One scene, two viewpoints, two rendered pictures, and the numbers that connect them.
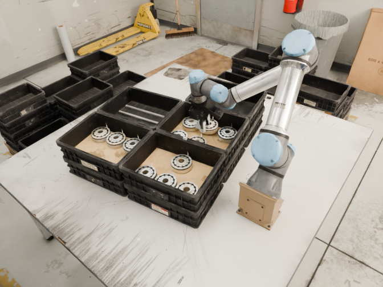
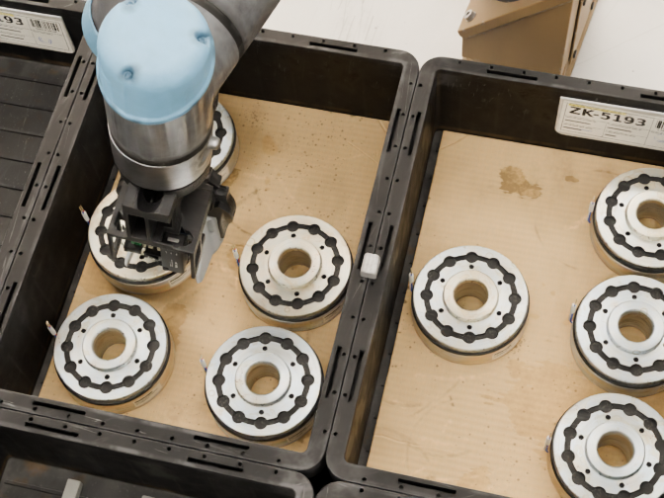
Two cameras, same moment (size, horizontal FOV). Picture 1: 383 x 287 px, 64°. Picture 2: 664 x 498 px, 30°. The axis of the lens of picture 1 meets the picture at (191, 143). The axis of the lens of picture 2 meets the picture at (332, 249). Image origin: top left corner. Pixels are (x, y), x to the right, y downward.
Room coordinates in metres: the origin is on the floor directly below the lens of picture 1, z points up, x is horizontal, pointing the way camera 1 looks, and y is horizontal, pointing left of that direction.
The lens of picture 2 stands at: (1.24, 0.46, 1.86)
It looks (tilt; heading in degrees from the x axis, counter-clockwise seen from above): 64 degrees down; 260
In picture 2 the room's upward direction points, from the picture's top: 9 degrees counter-clockwise
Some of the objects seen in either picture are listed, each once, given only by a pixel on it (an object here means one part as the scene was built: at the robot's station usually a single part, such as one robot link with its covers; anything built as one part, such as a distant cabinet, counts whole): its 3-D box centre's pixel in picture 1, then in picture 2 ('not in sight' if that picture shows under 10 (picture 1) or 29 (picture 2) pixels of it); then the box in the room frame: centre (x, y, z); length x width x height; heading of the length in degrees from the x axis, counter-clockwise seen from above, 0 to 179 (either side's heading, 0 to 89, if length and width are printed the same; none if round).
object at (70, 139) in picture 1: (107, 144); not in sight; (1.20, 0.43, 0.87); 0.40 x 0.30 x 0.11; 59
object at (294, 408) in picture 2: (178, 136); (263, 380); (1.25, 0.07, 0.86); 0.10 x 0.10 x 0.01
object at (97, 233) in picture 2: (208, 124); (143, 229); (1.31, -0.10, 0.88); 0.10 x 0.10 x 0.01
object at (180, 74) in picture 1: (176, 72); not in sight; (2.25, 0.09, 0.71); 0.22 x 0.19 x 0.01; 49
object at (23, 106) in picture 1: (24, 118); not in sight; (2.21, 1.44, 0.37); 0.40 x 0.30 x 0.45; 139
